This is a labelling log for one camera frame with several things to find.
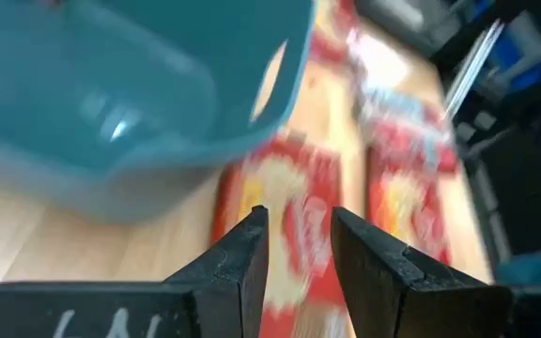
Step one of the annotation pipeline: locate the teal plastic basket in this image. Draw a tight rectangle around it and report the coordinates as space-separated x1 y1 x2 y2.
0 0 318 226

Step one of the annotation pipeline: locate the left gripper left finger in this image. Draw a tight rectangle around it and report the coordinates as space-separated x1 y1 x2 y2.
0 204 271 338

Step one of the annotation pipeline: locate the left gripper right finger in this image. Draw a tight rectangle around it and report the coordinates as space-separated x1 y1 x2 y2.
330 206 541 338

